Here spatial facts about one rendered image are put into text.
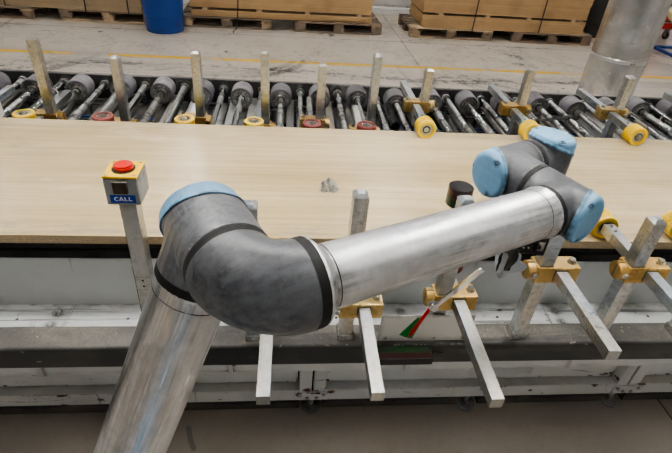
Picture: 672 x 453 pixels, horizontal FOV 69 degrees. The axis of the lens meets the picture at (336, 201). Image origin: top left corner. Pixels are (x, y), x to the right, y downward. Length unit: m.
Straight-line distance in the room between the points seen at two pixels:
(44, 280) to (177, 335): 1.01
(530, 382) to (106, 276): 1.60
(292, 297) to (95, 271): 1.11
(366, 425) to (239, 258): 1.59
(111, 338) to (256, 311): 0.94
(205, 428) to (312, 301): 1.56
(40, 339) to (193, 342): 0.85
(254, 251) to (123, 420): 0.38
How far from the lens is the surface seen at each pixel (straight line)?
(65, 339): 1.51
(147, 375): 0.77
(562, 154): 1.03
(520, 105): 2.38
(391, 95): 2.59
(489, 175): 0.94
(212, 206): 0.63
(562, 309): 1.82
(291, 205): 1.52
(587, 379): 2.30
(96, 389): 2.07
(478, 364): 1.21
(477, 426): 2.19
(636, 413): 2.53
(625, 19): 5.01
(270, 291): 0.54
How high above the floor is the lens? 1.76
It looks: 33 degrees down
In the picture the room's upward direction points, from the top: 5 degrees clockwise
